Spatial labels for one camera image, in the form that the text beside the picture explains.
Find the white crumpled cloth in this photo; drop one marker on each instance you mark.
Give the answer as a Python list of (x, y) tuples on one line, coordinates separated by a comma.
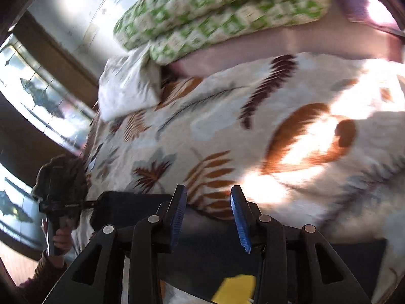
[(126, 85)]

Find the black pants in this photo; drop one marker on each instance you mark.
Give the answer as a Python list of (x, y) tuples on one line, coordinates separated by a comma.
[(205, 253)]

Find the green patterned pillows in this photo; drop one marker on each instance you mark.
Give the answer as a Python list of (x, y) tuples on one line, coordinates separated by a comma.
[(215, 6)]

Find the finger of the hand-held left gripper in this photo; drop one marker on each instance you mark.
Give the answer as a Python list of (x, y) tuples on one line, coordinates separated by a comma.
[(84, 205)]

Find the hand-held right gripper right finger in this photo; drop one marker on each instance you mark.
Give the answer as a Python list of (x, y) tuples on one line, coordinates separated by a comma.
[(239, 221)]

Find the pink bed sheet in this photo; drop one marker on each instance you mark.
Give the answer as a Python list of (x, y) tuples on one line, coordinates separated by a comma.
[(316, 41)]

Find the yellow tag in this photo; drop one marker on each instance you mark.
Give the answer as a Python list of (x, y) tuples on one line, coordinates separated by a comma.
[(234, 289)]

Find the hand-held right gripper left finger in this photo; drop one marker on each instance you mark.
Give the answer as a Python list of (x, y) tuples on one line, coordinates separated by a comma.
[(177, 218)]

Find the glass window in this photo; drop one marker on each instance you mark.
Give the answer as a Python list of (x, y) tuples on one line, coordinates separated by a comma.
[(12, 202), (41, 95)]

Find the leaf print blanket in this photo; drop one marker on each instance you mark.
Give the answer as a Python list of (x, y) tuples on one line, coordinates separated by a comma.
[(284, 126)]

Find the person's left hand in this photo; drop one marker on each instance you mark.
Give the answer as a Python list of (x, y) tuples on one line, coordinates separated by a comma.
[(61, 240)]

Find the person's left forearm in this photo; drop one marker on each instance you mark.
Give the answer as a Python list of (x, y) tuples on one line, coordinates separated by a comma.
[(41, 278)]

